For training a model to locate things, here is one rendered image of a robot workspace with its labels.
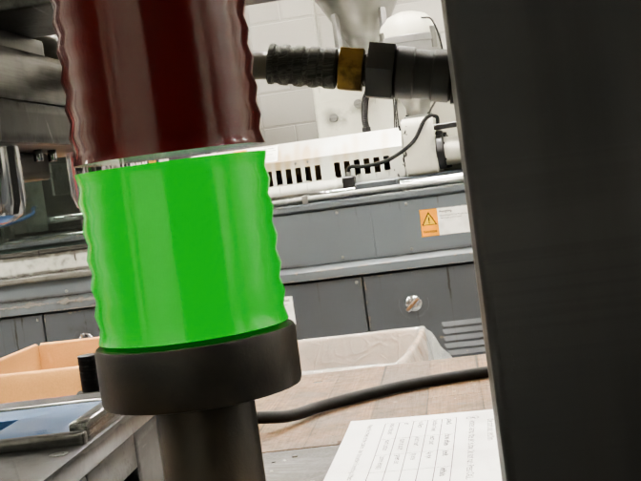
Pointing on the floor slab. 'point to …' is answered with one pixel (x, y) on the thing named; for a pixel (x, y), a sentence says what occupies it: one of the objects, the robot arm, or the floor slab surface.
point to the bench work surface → (278, 439)
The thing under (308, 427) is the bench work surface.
